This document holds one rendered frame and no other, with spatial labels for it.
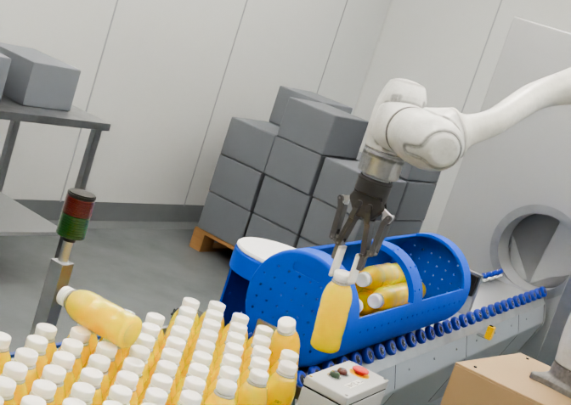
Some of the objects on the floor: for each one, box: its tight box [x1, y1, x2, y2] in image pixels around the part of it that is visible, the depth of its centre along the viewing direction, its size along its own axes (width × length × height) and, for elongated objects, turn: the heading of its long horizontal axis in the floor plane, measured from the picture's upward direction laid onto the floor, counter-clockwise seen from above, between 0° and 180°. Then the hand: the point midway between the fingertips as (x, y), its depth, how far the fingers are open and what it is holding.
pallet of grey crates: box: [189, 86, 441, 252], centre depth 666 cm, size 120×80×119 cm
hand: (346, 265), depth 216 cm, fingers closed on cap, 4 cm apart
